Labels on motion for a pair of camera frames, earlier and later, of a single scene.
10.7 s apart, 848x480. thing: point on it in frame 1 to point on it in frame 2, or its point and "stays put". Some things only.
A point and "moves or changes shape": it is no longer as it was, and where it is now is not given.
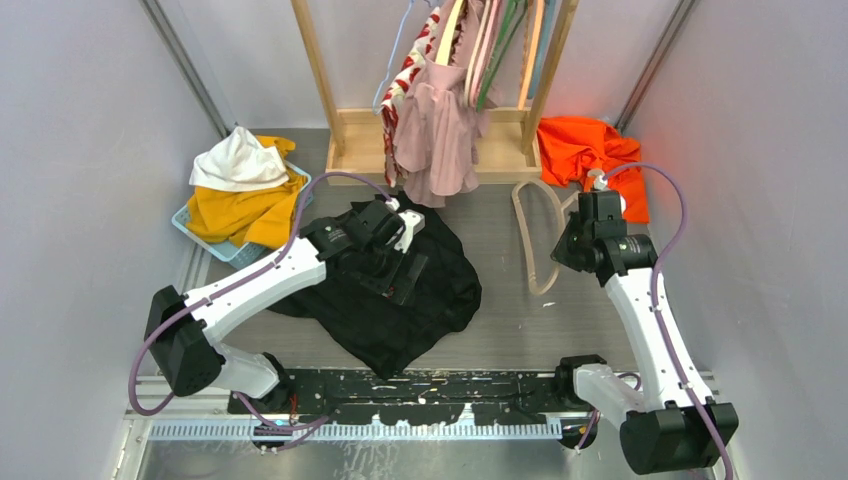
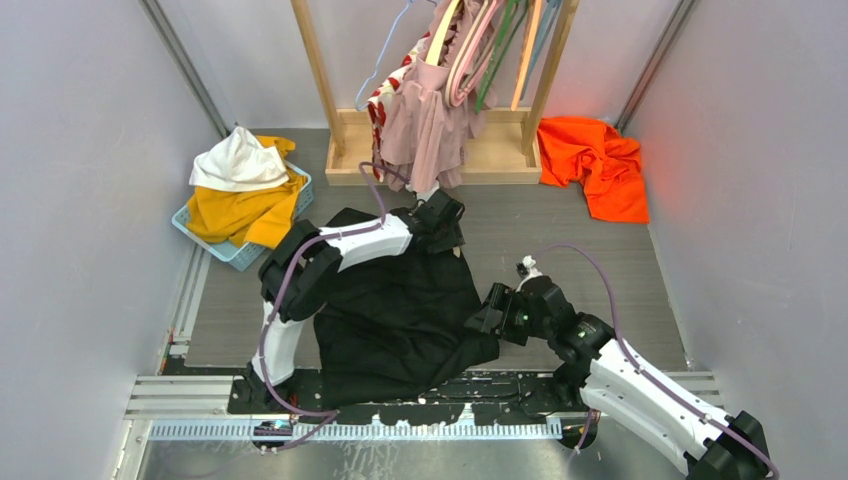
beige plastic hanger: (445, 45) moves or changes shape
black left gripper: (395, 286) to (454, 238)
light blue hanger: (392, 59) moves or changes shape
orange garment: (572, 148) stays put
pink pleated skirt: (438, 136) moves or changes shape
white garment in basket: (238, 161) stays put
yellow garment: (265, 217) stays put
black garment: (379, 332) moves or changes shape
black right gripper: (566, 255) to (503, 298)
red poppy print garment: (393, 102) to (377, 105)
